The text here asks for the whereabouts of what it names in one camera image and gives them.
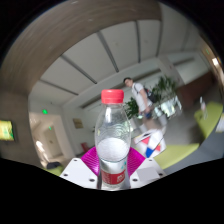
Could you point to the group of green potted plants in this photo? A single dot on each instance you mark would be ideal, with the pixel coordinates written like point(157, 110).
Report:
point(166, 88)

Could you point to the small lime green bench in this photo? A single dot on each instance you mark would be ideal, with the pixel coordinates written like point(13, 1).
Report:
point(210, 121)

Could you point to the white red blue geometric box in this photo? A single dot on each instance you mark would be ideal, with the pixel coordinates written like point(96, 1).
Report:
point(150, 143)

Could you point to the green exit sign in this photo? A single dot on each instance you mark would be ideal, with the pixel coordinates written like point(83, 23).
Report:
point(45, 111)

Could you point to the black bag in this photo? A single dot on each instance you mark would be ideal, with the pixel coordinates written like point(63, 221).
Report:
point(54, 165)

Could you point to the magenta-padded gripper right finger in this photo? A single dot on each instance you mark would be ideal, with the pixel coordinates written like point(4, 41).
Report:
point(146, 171)

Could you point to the lime green seat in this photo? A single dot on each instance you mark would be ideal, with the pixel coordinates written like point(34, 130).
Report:
point(56, 171)

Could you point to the person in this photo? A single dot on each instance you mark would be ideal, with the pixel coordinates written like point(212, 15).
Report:
point(140, 96)

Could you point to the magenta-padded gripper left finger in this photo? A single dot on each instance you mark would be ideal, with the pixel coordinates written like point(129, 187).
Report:
point(78, 173)

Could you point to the wall display screen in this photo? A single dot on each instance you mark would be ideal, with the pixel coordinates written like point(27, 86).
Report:
point(6, 130)

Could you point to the large lime green bench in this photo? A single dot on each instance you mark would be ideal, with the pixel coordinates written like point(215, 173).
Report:
point(176, 155)

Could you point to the red bin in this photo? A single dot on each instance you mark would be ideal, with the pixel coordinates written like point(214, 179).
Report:
point(85, 147)

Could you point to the clear red-capped water bottle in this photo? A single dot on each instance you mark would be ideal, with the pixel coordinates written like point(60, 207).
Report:
point(112, 150)

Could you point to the brown wall plaque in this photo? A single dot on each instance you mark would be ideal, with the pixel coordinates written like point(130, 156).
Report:
point(78, 123)

